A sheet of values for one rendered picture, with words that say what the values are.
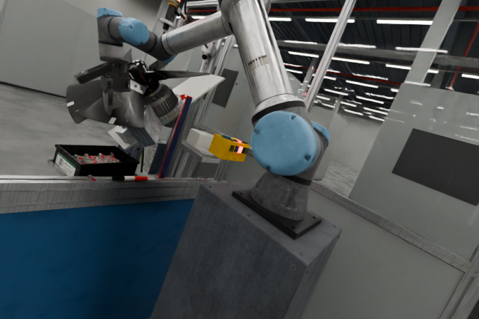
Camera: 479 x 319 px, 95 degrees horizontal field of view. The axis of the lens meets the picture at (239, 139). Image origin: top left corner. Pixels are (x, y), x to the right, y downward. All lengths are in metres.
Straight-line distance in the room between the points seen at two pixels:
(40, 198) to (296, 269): 0.64
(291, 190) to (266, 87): 0.25
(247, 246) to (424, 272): 0.86
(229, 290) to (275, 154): 0.32
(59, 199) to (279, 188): 0.59
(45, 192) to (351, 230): 1.17
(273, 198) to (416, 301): 0.86
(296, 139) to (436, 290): 0.97
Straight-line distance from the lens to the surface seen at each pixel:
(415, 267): 1.23
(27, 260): 0.91
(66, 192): 0.78
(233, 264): 0.54
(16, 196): 0.76
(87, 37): 6.64
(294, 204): 0.56
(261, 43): 0.49
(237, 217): 0.51
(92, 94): 1.28
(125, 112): 1.01
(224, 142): 0.96
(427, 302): 1.27
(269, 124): 0.40
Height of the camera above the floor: 1.21
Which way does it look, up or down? 7 degrees down
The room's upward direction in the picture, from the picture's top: 21 degrees clockwise
